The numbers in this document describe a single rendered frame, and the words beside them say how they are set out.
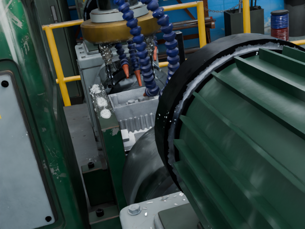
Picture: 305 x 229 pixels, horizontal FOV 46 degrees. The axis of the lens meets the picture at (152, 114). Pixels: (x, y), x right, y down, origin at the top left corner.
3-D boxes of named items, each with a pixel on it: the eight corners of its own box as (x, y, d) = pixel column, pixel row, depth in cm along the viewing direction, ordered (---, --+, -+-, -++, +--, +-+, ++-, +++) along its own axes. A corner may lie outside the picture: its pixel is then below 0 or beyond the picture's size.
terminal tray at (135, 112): (119, 136, 85) (113, 108, 83) (112, 120, 95) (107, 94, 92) (167, 125, 87) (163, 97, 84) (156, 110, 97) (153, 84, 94)
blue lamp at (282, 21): (276, 29, 121) (276, 16, 119) (267, 27, 127) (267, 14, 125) (292, 26, 122) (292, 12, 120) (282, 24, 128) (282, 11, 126)
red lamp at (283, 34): (276, 42, 123) (276, 29, 121) (267, 40, 128) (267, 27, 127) (292, 39, 124) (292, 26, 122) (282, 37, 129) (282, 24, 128)
